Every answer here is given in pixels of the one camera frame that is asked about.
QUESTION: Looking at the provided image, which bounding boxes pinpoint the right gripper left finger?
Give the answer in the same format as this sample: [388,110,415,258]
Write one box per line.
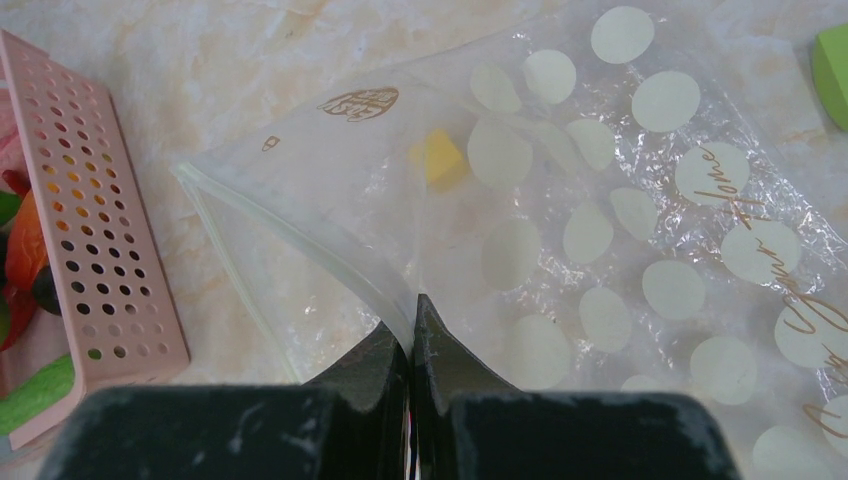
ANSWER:
[39,325,407,479]

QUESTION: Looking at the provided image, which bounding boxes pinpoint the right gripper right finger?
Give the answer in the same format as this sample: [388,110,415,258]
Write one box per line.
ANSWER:
[413,295,740,479]

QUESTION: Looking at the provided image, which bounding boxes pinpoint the clear dotted zip top bag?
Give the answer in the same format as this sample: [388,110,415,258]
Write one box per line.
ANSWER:
[174,1,847,479]

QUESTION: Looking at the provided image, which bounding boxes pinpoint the dark purple toy mangosteen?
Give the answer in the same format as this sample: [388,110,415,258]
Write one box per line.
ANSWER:
[30,265,62,316]

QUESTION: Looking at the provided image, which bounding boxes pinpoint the red toy chili pepper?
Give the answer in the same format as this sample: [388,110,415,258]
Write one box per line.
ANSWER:
[1,170,38,351]

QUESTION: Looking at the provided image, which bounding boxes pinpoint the small yellow cube block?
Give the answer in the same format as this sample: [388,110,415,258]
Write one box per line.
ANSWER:
[408,128,470,192]

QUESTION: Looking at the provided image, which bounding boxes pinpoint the green toy cucumber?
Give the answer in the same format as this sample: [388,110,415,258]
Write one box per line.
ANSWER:
[1,354,75,435]

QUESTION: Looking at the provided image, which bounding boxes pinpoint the pink perforated plastic basket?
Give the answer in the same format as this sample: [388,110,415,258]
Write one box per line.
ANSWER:
[1,32,190,458]

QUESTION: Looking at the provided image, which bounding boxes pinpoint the green cylinder block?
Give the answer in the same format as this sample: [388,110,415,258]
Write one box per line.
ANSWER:
[811,24,847,131]

